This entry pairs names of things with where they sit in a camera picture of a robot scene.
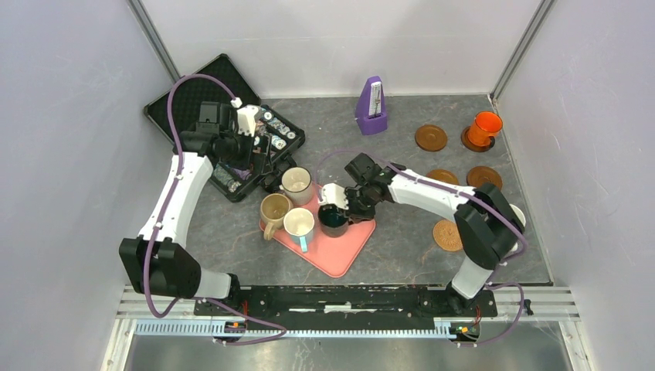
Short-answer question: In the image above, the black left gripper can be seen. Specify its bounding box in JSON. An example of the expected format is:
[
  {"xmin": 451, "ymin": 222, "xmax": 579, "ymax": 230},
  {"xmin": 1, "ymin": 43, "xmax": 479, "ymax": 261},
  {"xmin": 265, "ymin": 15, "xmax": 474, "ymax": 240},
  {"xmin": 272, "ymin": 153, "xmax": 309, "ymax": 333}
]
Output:
[{"xmin": 219, "ymin": 126, "xmax": 272, "ymax": 175}]

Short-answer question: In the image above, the white ribbed black-rimmed mug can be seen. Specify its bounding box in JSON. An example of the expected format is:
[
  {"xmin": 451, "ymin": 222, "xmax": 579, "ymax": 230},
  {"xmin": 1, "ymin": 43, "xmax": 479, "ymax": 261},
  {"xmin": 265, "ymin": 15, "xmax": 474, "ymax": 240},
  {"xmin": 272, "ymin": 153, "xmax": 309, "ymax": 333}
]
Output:
[{"xmin": 280, "ymin": 167, "xmax": 314, "ymax": 206}]

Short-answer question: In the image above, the beige mug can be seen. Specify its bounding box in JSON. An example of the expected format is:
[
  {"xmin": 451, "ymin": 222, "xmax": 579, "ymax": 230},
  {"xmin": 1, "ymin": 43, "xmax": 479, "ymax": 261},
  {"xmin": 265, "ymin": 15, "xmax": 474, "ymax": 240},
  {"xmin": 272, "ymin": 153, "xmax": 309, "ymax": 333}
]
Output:
[{"xmin": 260, "ymin": 193, "xmax": 294, "ymax": 240}]

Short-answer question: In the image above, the dark green mug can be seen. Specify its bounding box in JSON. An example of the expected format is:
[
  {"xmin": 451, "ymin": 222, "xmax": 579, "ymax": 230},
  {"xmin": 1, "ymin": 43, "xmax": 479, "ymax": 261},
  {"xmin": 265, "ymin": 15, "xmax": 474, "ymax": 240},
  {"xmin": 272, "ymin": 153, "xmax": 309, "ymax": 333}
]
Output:
[{"xmin": 317, "ymin": 205, "xmax": 349, "ymax": 238}]

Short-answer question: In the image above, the white mug blue handle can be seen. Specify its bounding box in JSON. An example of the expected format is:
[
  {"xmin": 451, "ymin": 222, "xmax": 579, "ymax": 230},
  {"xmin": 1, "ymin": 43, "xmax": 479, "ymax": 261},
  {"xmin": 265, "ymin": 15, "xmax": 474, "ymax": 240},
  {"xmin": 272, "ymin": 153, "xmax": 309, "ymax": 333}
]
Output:
[{"xmin": 283, "ymin": 207, "xmax": 315, "ymax": 254}]

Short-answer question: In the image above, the brown wooden coaster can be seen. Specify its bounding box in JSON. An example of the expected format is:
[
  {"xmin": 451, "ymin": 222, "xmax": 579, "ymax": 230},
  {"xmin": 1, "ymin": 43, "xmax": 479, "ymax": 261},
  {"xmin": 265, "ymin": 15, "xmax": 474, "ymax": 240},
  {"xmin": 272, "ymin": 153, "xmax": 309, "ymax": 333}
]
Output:
[
  {"xmin": 426, "ymin": 168, "xmax": 460, "ymax": 186},
  {"xmin": 460, "ymin": 127, "xmax": 496, "ymax": 153},
  {"xmin": 414, "ymin": 124, "xmax": 448, "ymax": 152},
  {"xmin": 466, "ymin": 165, "xmax": 503, "ymax": 189}
]

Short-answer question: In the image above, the woven rattan coaster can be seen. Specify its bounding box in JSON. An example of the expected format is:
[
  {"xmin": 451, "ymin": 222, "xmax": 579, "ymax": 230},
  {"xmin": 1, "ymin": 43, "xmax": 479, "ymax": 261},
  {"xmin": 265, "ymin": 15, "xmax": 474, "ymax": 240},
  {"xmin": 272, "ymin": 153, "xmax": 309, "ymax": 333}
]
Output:
[{"xmin": 433, "ymin": 220, "xmax": 463, "ymax": 252}]

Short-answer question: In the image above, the orange mug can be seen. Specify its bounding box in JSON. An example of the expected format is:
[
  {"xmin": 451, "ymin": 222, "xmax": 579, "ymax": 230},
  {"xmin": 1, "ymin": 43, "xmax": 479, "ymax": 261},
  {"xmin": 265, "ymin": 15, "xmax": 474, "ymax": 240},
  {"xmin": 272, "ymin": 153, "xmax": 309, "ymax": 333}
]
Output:
[{"xmin": 467, "ymin": 111, "xmax": 504, "ymax": 146}]

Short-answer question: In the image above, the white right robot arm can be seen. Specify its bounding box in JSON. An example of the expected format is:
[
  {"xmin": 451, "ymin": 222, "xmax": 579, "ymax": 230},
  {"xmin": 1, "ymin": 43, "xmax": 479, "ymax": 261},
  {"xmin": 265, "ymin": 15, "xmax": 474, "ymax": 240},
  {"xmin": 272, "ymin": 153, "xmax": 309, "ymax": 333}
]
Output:
[{"xmin": 344, "ymin": 153, "xmax": 528, "ymax": 315}]

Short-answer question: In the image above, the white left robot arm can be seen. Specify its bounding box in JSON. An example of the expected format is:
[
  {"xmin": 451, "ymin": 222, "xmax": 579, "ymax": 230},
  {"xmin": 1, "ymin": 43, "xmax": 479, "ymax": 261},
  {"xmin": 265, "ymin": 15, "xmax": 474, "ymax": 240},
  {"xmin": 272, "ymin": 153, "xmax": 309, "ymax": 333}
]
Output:
[{"xmin": 119, "ymin": 99, "xmax": 303, "ymax": 315}]

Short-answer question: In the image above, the purple metronome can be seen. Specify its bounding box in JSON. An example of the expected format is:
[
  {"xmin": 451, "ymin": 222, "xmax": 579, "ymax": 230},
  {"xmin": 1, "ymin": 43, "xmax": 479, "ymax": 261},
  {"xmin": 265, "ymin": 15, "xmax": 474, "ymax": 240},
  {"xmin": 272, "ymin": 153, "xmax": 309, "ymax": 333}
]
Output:
[{"xmin": 355, "ymin": 76, "xmax": 388, "ymax": 135}]

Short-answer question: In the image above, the pink plastic tray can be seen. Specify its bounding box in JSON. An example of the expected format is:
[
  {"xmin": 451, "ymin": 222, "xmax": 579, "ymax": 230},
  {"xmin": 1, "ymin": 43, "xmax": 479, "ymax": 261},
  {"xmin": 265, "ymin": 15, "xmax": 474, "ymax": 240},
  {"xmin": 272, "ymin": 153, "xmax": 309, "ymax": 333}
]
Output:
[{"xmin": 259, "ymin": 189, "xmax": 377, "ymax": 279}]

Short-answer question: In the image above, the black poker chip case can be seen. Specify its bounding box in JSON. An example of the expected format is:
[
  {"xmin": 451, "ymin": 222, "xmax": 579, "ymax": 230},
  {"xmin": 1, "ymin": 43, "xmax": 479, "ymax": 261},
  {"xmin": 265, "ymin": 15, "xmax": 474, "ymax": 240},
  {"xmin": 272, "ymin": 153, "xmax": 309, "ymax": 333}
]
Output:
[{"xmin": 172, "ymin": 53, "xmax": 306, "ymax": 203}]

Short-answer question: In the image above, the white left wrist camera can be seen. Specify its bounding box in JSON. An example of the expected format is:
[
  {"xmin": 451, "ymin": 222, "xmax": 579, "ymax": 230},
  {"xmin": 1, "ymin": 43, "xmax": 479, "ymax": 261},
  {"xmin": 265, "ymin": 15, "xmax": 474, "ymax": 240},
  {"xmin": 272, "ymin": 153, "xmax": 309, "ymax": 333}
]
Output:
[{"xmin": 230, "ymin": 97, "xmax": 261, "ymax": 137}]

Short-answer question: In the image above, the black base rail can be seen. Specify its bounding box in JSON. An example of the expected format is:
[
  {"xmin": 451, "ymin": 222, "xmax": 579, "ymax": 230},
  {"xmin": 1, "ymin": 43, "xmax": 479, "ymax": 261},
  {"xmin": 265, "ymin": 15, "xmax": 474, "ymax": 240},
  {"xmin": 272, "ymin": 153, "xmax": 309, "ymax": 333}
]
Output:
[{"xmin": 223, "ymin": 284, "xmax": 498, "ymax": 331}]

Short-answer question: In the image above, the aluminium frame rail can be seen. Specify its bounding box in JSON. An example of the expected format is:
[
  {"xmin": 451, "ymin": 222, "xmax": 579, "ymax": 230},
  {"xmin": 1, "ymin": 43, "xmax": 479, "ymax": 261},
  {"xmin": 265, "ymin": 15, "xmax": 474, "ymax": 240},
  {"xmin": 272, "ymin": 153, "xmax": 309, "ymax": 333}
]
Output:
[{"xmin": 117, "ymin": 285, "xmax": 580, "ymax": 340}]

